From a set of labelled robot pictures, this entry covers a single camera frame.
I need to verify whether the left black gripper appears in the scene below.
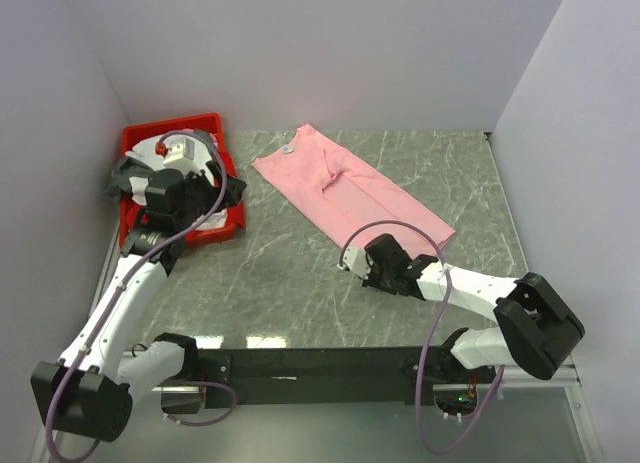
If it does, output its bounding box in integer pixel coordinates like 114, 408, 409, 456
175, 159, 246, 230

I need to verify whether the pink t-shirt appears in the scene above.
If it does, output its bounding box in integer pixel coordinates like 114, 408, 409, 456
252, 124, 455, 247

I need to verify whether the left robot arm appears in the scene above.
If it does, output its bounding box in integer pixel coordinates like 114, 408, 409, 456
31, 162, 246, 442

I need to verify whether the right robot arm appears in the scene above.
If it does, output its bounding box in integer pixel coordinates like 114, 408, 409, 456
343, 234, 585, 382

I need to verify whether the white t-shirt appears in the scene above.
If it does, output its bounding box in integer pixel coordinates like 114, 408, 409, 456
125, 135, 228, 231

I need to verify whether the grey t-shirt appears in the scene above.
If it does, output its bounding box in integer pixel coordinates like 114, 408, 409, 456
105, 130, 219, 199

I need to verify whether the red plastic bin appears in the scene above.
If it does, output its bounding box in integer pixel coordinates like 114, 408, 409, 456
119, 113, 246, 248

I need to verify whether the black base beam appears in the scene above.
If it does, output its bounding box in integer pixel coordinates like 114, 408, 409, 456
149, 346, 499, 410

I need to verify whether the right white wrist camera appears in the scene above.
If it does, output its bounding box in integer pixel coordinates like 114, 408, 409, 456
337, 246, 371, 280

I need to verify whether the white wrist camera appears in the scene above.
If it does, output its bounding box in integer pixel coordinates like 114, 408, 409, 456
154, 135, 198, 175
337, 246, 371, 280

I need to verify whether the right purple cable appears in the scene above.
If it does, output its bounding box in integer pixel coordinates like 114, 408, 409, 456
337, 219, 505, 455

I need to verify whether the purple cable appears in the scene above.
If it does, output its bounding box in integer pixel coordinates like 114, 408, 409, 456
337, 219, 505, 455
44, 129, 238, 459

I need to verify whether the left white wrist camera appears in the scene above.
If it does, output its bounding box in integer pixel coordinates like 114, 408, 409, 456
154, 135, 198, 175

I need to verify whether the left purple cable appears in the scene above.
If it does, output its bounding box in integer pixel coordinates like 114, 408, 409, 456
44, 129, 238, 459

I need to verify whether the aluminium frame rail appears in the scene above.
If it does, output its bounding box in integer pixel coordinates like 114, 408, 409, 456
28, 232, 601, 463

